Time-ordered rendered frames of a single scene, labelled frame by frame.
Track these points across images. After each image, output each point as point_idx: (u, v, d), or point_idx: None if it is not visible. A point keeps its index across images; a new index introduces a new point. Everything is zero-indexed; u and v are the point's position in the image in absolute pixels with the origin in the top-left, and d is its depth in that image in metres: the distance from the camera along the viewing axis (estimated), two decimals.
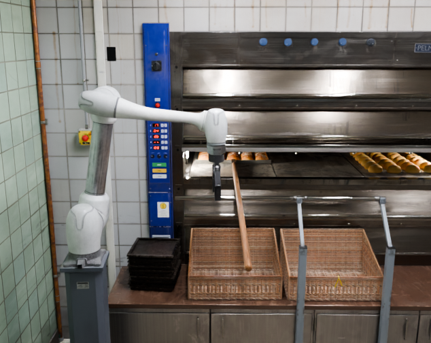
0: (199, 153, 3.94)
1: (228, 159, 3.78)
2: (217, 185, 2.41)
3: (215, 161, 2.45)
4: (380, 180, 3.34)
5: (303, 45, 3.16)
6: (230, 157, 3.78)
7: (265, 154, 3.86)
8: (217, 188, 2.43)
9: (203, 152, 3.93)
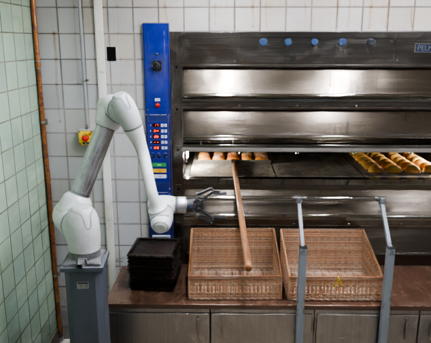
0: (199, 153, 3.94)
1: (228, 159, 3.78)
2: (210, 222, 2.82)
3: None
4: (380, 180, 3.34)
5: (303, 45, 3.16)
6: (230, 157, 3.78)
7: (265, 154, 3.86)
8: (213, 220, 2.81)
9: (203, 152, 3.93)
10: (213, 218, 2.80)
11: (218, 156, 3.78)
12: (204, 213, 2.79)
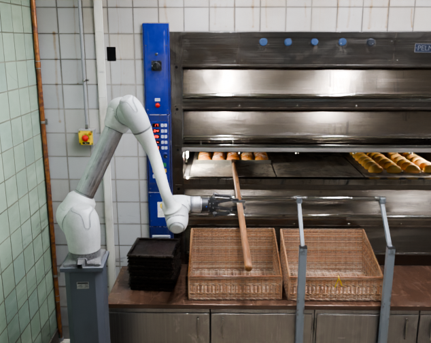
0: (199, 153, 3.94)
1: (228, 159, 3.78)
2: (229, 213, 2.81)
3: None
4: (380, 180, 3.34)
5: (303, 45, 3.16)
6: (230, 157, 3.78)
7: (265, 154, 3.86)
8: (232, 210, 2.81)
9: (203, 152, 3.93)
10: (231, 209, 2.79)
11: (218, 156, 3.78)
12: (221, 208, 2.79)
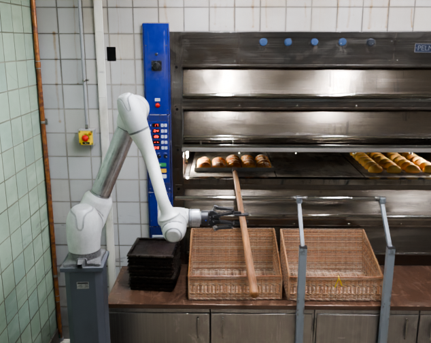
0: (198, 160, 3.72)
1: (229, 167, 3.56)
2: (231, 226, 2.59)
3: None
4: (380, 180, 3.34)
5: (303, 45, 3.16)
6: (230, 165, 3.55)
7: (268, 162, 3.64)
8: (234, 224, 2.58)
9: (202, 158, 3.70)
10: (233, 222, 2.56)
11: (218, 163, 3.55)
12: (222, 222, 2.56)
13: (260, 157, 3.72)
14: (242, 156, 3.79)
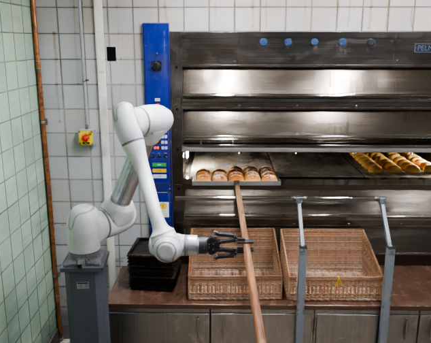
0: (196, 172, 3.38)
1: (230, 180, 3.22)
2: (233, 255, 2.25)
3: None
4: (380, 180, 3.34)
5: (303, 45, 3.16)
6: (232, 177, 3.22)
7: (273, 174, 3.30)
8: (237, 252, 2.24)
9: (201, 171, 3.37)
10: (236, 251, 2.23)
11: (219, 176, 3.22)
12: (223, 250, 2.23)
13: (264, 169, 3.38)
14: (245, 168, 3.45)
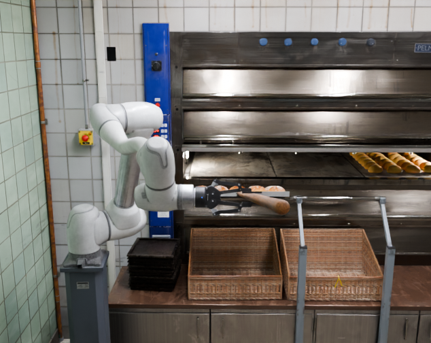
0: None
1: None
2: (237, 211, 1.84)
3: None
4: (380, 180, 3.34)
5: (303, 45, 3.16)
6: (234, 188, 2.86)
7: None
8: (243, 207, 1.83)
9: None
10: (240, 203, 1.82)
11: (219, 187, 2.86)
12: (225, 203, 1.82)
13: (270, 186, 3.03)
14: (248, 188, 3.10)
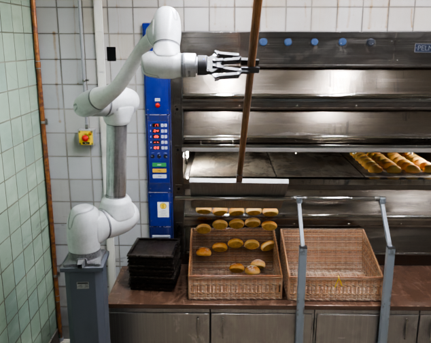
0: (196, 250, 3.36)
1: (230, 209, 3.25)
2: (236, 77, 1.96)
3: (204, 74, 1.97)
4: (380, 180, 3.34)
5: (303, 45, 3.16)
6: None
7: (274, 222, 3.33)
8: (241, 73, 1.96)
9: (202, 249, 3.34)
10: (239, 68, 1.96)
11: None
12: (226, 67, 1.96)
13: (263, 243, 3.39)
14: (247, 268, 3.32)
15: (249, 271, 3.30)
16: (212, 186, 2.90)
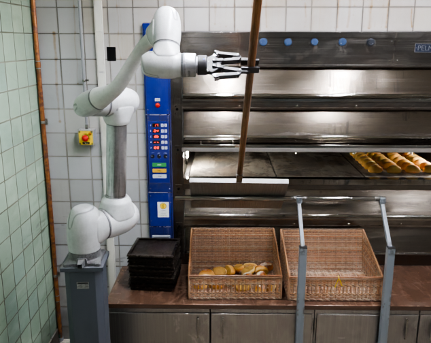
0: (192, 282, 3.14)
1: (236, 270, 3.30)
2: (236, 77, 1.96)
3: (204, 74, 1.97)
4: (380, 180, 3.34)
5: (303, 45, 3.16)
6: (236, 272, 3.31)
7: (271, 267, 3.35)
8: (241, 73, 1.96)
9: (197, 282, 3.12)
10: (239, 68, 1.96)
11: (224, 282, 3.14)
12: (225, 67, 1.96)
13: None
14: (259, 288, 3.06)
15: (264, 290, 3.07)
16: (212, 186, 2.90)
